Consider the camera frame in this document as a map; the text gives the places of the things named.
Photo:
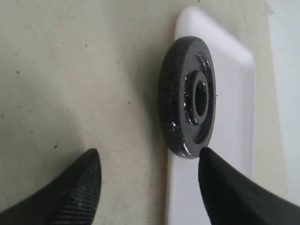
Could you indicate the black weight plate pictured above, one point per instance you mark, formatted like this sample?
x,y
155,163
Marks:
x,y
187,97

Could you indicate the white plastic tray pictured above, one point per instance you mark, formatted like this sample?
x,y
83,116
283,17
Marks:
x,y
233,132

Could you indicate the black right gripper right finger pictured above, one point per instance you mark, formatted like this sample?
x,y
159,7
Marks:
x,y
230,198

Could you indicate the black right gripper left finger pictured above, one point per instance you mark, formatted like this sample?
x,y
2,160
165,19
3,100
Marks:
x,y
70,199

